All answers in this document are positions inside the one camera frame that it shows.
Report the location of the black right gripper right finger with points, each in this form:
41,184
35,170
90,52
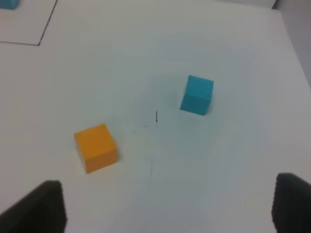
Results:
291,208

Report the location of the blue template cube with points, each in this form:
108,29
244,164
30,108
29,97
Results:
9,4

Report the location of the blue wooden cube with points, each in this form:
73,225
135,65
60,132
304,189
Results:
197,96

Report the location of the orange wooden cube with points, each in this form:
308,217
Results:
96,148

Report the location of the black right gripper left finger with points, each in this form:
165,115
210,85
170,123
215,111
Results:
41,211

